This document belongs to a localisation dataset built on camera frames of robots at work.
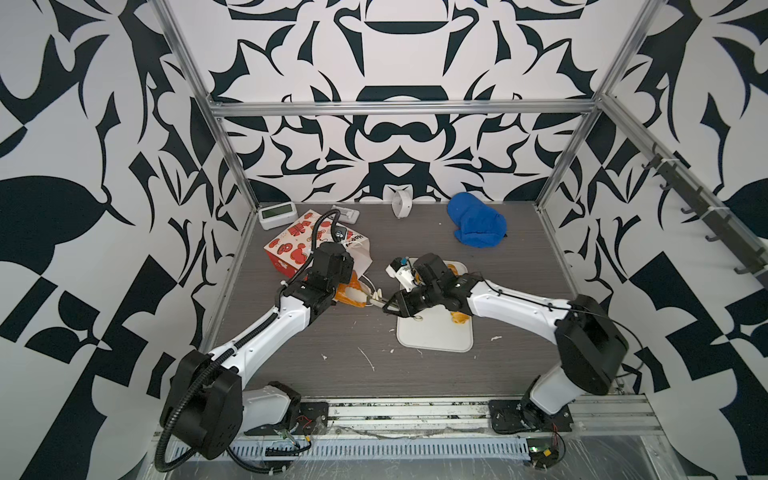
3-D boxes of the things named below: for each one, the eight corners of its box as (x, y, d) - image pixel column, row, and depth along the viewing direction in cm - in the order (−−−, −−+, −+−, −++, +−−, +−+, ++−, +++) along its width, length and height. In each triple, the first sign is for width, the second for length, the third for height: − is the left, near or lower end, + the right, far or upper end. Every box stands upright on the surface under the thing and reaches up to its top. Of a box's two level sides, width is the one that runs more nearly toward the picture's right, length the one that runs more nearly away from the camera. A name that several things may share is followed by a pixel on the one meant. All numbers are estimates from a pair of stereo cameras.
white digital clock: (263, 233, 112) (259, 224, 109) (261, 216, 118) (257, 207, 114) (300, 224, 115) (297, 216, 111) (297, 208, 120) (294, 200, 117)
